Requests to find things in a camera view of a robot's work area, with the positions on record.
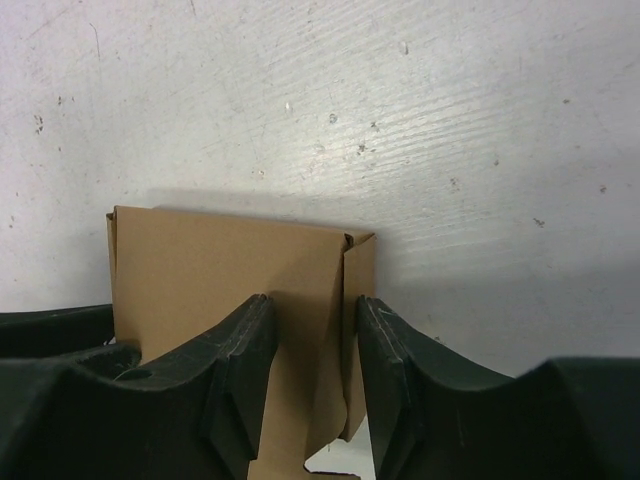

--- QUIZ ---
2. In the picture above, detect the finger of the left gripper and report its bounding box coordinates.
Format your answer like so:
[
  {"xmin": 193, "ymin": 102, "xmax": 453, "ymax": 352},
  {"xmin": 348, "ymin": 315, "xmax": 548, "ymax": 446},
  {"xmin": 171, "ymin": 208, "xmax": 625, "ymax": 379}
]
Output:
[{"xmin": 1, "ymin": 304, "xmax": 141, "ymax": 370}]

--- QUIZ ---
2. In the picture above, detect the brown cardboard box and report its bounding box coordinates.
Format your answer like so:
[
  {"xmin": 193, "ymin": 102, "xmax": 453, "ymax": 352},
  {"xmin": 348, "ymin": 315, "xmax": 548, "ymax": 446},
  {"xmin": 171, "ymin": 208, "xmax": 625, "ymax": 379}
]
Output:
[{"xmin": 106, "ymin": 206, "xmax": 376, "ymax": 479}]

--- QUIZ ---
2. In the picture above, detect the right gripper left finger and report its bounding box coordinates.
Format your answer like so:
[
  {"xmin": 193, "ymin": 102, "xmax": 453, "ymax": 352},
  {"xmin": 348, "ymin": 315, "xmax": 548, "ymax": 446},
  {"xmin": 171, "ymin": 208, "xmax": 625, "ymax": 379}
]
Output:
[{"xmin": 1, "ymin": 295, "xmax": 278, "ymax": 479}]

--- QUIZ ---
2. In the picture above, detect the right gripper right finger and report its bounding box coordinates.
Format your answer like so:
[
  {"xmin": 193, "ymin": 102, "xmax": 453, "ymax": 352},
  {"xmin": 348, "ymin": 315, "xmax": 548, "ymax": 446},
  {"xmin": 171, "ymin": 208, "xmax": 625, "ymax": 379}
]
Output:
[{"xmin": 357, "ymin": 296, "xmax": 639, "ymax": 479}]

